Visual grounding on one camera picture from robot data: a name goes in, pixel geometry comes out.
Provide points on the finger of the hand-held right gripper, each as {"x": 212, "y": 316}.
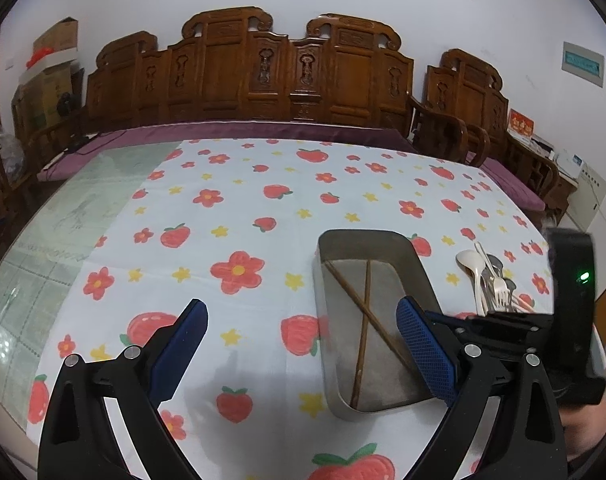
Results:
{"x": 463, "y": 331}
{"x": 518, "y": 324}

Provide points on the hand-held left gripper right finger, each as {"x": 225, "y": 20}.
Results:
{"x": 425, "y": 350}

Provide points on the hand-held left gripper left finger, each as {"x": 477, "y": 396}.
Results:
{"x": 180, "y": 355}

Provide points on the metal tray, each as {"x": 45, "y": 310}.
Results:
{"x": 378, "y": 360}

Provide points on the metal spoon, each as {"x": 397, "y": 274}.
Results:
{"x": 494, "y": 265}

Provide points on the white plastic spoon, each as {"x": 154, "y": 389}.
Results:
{"x": 469, "y": 261}
{"x": 481, "y": 255}

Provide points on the person's right forearm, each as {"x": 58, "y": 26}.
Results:
{"x": 603, "y": 465}

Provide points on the person's right hand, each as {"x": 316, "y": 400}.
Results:
{"x": 585, "y": 430}

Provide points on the wooden chopstick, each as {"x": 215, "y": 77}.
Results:
{"x": 365, "y": 320}
{"x": 355, "y": 300}

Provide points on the white box appliance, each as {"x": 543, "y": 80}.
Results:
{"x": 590, "y": 185}

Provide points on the purple armchair cushion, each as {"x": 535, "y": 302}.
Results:
{"x": 513, "y": 180}

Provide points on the floral strawberry print tablecloth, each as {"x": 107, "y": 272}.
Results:
{"x": 263, "y": 200}

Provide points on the red desk calendar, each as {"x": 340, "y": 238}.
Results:
{"x": 520, "y": 122}

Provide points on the purple bench cushion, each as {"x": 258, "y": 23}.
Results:
{"x": 233, "y": 130}

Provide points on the carved wooden armchair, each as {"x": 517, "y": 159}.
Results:
{"x": 473, "y": 95}

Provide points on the clear plastic bag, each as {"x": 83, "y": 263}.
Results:
{"x": 10, "y": 152}

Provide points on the carved wooden bench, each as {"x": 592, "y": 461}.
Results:
{"x": 233, "y": 80}

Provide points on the large brown cardboard box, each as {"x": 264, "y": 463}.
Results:
{"x": 43, "y": 102}

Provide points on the white cardboard box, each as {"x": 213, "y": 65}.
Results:
{"x": 53, "y": 62}

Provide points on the red plastic item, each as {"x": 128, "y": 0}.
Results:
{"x": 37, "y": 56}

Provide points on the small brown cardboard box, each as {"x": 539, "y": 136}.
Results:
{"x": 58, "y": 35}

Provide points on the grey wall panel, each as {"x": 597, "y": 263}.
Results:
{"x": 583, "y": 60}

